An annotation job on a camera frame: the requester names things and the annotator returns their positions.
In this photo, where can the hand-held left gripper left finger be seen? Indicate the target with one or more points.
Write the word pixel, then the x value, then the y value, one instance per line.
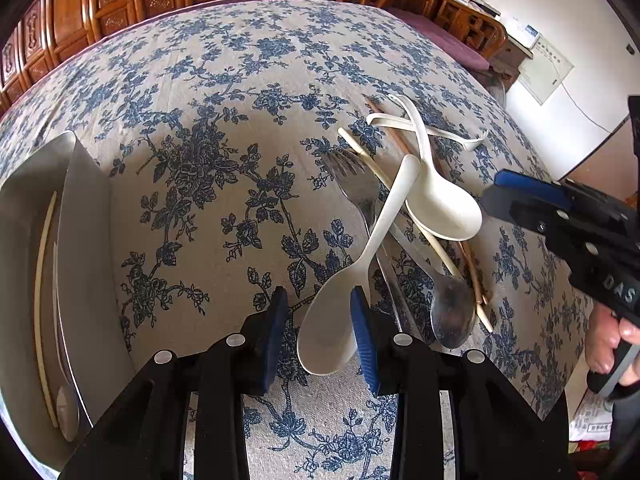
pixel 274 345

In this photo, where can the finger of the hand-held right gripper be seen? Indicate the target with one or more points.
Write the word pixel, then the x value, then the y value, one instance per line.
pixel 530 187
pixel 515 210

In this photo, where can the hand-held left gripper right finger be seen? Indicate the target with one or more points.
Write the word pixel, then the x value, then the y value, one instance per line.
pixel 364 345

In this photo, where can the white plastic spoon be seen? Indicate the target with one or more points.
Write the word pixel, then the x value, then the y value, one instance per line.
pixel 442 210
pixel 66 412
pixel 325 330

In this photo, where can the metal spoon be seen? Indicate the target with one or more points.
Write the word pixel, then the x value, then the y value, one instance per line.
pixel 452 315

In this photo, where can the metal fork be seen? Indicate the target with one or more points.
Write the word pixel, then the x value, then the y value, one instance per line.
pixel 350 180

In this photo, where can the metal tray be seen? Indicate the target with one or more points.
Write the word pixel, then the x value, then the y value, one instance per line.
pixel 85 260

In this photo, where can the person's right hand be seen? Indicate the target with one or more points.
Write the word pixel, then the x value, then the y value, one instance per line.
pixel 600 345

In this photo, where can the brown wooden chopstick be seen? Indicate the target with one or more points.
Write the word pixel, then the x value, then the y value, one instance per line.
pixel 472 267

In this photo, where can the white cardboard box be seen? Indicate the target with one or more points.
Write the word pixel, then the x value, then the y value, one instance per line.
pixel 522 30

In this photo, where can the cream chopstick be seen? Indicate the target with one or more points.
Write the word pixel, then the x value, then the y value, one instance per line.
pixel 356 150
pixel 38 310

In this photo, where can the white printed bag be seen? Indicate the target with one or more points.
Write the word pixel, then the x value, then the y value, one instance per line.
pixel 592 420

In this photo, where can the person's dark trousers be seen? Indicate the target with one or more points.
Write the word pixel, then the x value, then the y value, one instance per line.
pixel 627 420

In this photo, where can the stack of papers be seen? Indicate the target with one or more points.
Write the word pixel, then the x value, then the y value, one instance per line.
pixel 485 6

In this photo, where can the red bag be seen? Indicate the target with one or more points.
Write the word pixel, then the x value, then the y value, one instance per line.
pixel 595 460

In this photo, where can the blue floral tablecloth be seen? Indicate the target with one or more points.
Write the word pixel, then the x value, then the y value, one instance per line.
pixel 225 85

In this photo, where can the wall poster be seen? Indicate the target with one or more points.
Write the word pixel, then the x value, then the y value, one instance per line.
pixel 547 70

